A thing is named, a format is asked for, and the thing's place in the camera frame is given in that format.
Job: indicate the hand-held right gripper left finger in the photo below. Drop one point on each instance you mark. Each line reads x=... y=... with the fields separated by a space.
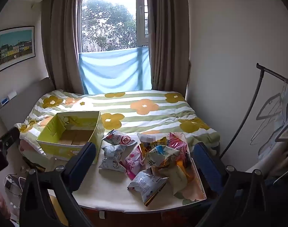
x=87 y=160

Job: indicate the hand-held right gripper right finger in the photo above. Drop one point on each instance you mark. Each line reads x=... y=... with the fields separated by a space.
x=207 y=163

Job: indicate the cream white snack packet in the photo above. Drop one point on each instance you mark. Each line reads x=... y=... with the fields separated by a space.
x=177 y=177

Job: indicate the pink striped snack packet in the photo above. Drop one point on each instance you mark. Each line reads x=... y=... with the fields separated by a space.
x=179 y=143

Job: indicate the green cardboard box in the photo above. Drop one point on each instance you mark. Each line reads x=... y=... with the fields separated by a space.
x=63 y=125

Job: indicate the gold snack packet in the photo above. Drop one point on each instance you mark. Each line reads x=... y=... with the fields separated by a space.
x=148 y=146

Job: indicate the grey blue snack packet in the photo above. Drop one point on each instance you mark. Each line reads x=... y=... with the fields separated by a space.
x=112 y=158

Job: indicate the red white snack packet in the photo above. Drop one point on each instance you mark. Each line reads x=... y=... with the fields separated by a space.
x=120 y=139

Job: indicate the plain pink snack packet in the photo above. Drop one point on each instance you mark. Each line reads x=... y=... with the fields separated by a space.
x=132 y=162

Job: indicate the blue white small box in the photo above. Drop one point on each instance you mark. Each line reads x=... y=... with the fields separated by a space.
x=7 y=99

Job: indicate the crumpled yellow blue packet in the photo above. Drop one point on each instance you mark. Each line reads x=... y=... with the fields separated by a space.
x=161 y=157

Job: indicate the grey headboard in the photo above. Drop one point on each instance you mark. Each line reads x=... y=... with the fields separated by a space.
x=23 y=99

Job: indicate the clear snack packet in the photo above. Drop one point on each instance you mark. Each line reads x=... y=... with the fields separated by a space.
x=146 y=137

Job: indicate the white blue snack packet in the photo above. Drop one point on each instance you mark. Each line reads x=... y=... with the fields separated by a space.
x=146 y=184

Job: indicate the black clothes rack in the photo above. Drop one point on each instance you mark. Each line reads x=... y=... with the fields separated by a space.
x=252 y=104

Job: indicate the floral striped blanket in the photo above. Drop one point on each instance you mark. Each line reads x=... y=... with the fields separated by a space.
x=146 y=113

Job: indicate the light blue cloth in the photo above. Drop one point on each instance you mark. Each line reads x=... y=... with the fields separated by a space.
x=113 y=71

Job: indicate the brown curtain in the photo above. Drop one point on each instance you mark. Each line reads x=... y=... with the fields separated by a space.
x=169 y=40
x=61 y=47

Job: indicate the window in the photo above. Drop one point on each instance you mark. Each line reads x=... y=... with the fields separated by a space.
x=108 y=19

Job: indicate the framed wall picture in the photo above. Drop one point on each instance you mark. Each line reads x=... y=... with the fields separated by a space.
x=15 y=48

